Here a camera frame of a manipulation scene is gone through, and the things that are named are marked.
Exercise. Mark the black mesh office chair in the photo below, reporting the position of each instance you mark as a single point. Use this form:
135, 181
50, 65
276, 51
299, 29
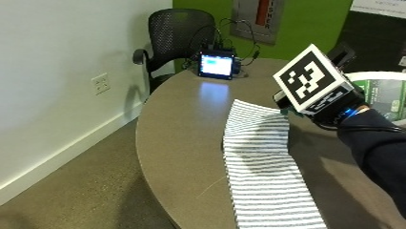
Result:
176, 41

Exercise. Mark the white marker cube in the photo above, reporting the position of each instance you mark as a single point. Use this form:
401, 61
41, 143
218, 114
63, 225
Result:
311, 78

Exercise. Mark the small black screen device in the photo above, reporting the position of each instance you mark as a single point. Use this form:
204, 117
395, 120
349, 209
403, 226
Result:
216, 64

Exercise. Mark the white round bin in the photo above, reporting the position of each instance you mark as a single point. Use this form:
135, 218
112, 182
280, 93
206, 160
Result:
381, 79

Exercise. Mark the green printed box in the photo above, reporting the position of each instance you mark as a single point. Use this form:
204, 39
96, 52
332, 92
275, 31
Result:
387, 97

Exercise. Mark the white wall poster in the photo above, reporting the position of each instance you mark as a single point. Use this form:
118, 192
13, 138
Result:
379, 7

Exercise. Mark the grey striped cloth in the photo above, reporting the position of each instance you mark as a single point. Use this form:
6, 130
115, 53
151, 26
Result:
263, 165

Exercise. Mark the white wall outlet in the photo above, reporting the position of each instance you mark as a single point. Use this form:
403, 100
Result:
100, 83

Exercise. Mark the metal wall cabinet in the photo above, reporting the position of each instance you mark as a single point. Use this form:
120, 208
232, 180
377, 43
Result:
258, 19

